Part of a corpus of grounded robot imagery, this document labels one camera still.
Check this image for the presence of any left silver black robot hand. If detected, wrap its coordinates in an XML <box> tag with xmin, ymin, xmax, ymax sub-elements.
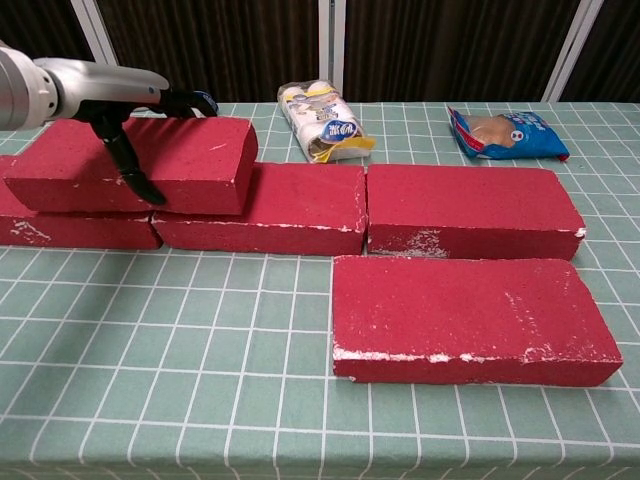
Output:
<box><xmin>33</xmin><ymin>57</ymin><xmax>204</xmax><ymax>207</ymax></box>

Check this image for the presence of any red brick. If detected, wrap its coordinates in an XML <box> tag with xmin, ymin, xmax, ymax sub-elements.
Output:
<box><xmin>366</xmin><ymin>163</ymin><xmax>587</xmax><ymax>261</ymax></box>
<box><xmin>331</xmin><ymin>254</ymin><xmax>624</xmax><ymax>389</ymax></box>
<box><xmin>151</xmin><ymin>162</ymin><xmax>368</xmax><ymax>257</ymax></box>
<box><xmin>0</xmin><ymin>154</ymin><xmax>164</xmax><ymax>251</ymax></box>
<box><xmin>2</xmin><ymin>115</ymin><xmax>259</xmax><ymax>217</ymax></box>

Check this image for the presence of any green checkered tablecloth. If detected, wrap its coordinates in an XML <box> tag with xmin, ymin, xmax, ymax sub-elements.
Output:
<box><xmin>0</xmin><ymin>101</ymin><xmax>640</xmax><ymax>480</ymax></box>

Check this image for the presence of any grey metal partition post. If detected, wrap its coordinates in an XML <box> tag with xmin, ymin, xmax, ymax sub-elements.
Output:
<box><xmin>542</xmin><ymin>0</ymin><xmax>609</xmax><ymax>103</ymax></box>
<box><xmin>69</xmin><ymin>0</ymin><xmax>120</xmax><ymax>66</ymax></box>
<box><xmin>317</xmin><ymin>0</ymin><xmax>346</xmax><ymax>99</ymax></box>

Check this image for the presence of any dark fabric partition panel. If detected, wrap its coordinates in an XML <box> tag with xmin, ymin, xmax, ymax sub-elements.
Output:
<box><xmin>0</xmin><ymin>0</ymin><xmax>96</xmax><ymax>66</ymax></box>
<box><xmin>343</xmin><ymin>0</ymin><xmax>581</xmax><ymax>103</ymax></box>
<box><xmin>562</xmin><ymin>0</ymin><xmax>640</xmax><ymax>103</ymax></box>
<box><xmin>97</xmin><ymin>0</ymin><xmax>321</xmax><ymax>104</ymax></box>

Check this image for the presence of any white yellow bread roll package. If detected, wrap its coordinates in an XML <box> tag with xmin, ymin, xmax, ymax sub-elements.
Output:
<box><xmin>277</xmin><ymin>78</ymin><xmax>377</xmax><ymax>165</ymax></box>

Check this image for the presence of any blue snack bag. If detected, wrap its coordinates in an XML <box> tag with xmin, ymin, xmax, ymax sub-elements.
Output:
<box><xmin>446</xmin><ymin>105</ymin><xmax>571</xmax><ymax>162</ymax></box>

